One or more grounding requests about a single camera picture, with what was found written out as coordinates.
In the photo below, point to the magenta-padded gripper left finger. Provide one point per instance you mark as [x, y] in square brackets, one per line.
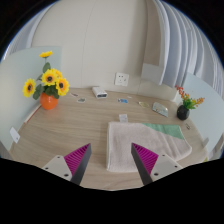
[78, 158]

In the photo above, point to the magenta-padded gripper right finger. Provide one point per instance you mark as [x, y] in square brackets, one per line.
[146, 159]

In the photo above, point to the beige towel with green edge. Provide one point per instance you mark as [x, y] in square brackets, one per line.
[146, 141]

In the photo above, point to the white paper card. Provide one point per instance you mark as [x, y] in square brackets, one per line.
[123, 117]

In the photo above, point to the small metal clip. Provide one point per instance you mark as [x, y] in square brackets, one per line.
[187, 126]

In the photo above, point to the yellowish sticker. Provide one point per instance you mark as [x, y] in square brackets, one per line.
[144, 104]

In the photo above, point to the small grey sticker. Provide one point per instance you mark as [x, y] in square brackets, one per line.
[81, 100]

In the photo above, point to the black round vase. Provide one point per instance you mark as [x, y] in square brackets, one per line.
[183, 112]

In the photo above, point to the blue sticker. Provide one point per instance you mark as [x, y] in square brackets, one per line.
[122, 100]

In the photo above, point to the small pink sticker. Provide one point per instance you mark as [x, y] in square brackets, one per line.
[73, 94]

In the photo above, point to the orange round vase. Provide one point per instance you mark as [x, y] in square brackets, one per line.
[48, 101]

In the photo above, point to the small white box device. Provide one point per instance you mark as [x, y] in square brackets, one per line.
[99, 92]

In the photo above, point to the orange and green flower sprig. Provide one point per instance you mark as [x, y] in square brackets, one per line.
[189, 99]

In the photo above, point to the frosted glass partition panel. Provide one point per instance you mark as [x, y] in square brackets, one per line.
[16, 93]
[208, 113]

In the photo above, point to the yellow sunflower bouquet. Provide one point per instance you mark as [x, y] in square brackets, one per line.
[50, 78]

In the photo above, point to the white pleated curtain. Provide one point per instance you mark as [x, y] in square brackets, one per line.
[180, 40]

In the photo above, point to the white wall socket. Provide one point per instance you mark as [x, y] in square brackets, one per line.
[122, 79]

